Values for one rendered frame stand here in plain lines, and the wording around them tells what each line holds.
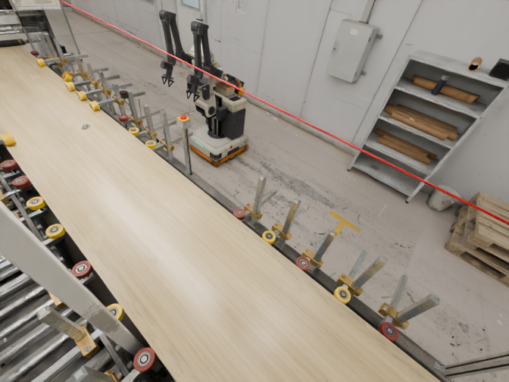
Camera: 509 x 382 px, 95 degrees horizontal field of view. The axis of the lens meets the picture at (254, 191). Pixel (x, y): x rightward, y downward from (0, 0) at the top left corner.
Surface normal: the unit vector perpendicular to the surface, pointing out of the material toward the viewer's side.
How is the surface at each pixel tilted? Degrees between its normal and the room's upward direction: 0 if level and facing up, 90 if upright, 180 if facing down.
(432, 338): 0
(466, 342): 0
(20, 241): 90
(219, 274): 0
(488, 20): 90
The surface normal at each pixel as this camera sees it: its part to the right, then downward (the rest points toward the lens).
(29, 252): 0.75, 0.53
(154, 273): 0.12, -0.69
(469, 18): -0.65, 0.49
